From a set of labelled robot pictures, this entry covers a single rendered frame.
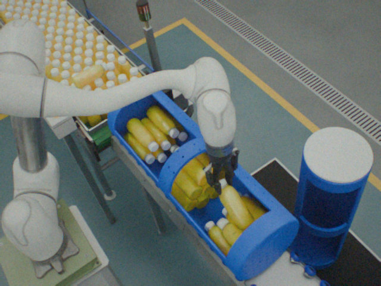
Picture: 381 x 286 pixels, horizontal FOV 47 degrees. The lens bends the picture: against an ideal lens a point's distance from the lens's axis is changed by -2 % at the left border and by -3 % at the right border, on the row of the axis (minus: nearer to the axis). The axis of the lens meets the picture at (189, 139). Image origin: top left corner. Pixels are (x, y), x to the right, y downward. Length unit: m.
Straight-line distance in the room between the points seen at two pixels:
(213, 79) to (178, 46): 2.70
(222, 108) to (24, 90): 0.50
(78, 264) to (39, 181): 0.33
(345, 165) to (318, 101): 1.67
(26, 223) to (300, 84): 2.56
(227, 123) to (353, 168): 0.77
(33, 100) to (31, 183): 0.55
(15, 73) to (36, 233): 0.61
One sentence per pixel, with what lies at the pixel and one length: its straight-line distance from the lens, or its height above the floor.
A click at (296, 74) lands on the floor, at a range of 3.65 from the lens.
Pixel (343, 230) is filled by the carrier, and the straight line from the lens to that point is 2.20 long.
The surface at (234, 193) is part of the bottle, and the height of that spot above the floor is 1.22.
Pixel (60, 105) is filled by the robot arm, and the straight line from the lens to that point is 1.14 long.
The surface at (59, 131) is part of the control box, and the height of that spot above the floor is 1.04.
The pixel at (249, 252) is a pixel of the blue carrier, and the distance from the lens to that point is 1.44.
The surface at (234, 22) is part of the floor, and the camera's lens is 4.18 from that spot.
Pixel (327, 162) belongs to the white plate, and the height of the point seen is 1.04.
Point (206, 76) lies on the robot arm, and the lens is 1.29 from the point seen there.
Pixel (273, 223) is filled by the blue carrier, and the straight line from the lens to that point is 1.46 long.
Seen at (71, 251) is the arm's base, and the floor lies 1.08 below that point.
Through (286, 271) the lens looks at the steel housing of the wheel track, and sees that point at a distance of 1.72.
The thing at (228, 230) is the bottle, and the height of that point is 1.12.
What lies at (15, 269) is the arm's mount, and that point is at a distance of 1.81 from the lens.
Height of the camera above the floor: 2.52
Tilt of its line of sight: 51 degrees down
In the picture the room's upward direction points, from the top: 11 degrees counter-clockwise
